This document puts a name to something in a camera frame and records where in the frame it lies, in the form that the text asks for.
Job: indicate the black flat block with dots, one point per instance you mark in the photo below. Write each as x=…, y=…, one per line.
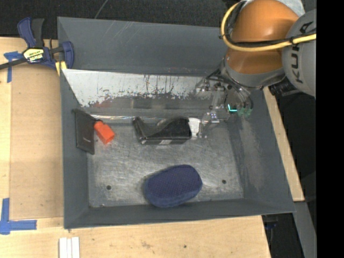
x=84, y=130

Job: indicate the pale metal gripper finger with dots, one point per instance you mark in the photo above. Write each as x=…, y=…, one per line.
x=194, y=128
x=208, y=122

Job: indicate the grey metal bin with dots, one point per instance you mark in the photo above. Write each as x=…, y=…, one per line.
x=166, y=160

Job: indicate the orange small box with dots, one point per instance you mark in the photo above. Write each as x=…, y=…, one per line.
x=104, y=132

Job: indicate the blue oval sponge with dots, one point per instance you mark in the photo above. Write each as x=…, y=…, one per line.
x=173, y=185

